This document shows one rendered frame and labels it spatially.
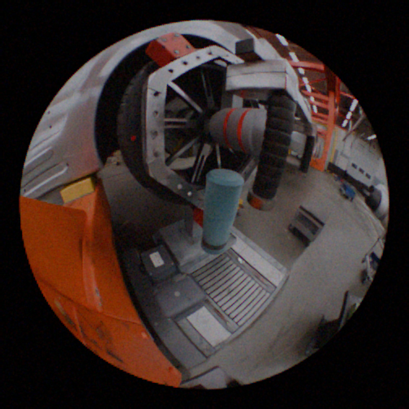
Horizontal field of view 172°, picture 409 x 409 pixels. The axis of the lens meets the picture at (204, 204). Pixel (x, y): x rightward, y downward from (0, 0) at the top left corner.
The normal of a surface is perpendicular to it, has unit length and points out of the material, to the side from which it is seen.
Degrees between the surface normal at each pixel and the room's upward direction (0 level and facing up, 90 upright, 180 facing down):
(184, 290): 0
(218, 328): 0
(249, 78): 90
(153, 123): 90
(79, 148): 90
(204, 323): 0
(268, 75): 90
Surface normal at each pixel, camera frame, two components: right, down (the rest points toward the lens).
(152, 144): 0.61, 0.48
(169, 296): 0.07, -0.82
